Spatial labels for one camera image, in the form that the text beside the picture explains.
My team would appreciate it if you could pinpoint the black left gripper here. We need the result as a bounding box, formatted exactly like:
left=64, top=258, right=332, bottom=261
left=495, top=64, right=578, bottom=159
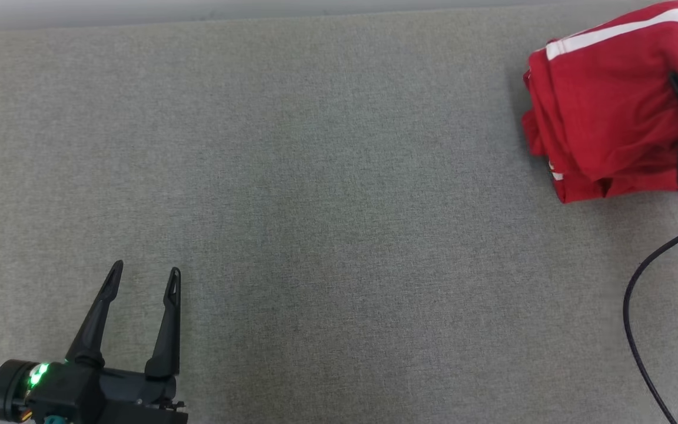
left=24, top=260, right=189, bottom=424

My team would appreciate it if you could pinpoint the red shorts white trim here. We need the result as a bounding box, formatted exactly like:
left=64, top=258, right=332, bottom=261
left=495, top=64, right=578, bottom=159
left=527, top=0, right=678, bottom=184

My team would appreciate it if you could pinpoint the red Bulls 23 jersey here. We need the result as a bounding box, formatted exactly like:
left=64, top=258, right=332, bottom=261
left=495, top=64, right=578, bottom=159
left=521, top=64, right=678, bottom=204

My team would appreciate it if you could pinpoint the grey fabric sofa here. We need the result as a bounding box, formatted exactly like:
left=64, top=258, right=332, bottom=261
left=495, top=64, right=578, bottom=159
left=0, top=0, right=678, bottom=424

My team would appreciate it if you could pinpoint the thin black cable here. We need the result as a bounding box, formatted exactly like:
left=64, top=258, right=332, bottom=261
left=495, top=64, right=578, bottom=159
left=622, top=214, right=678, bottom=424

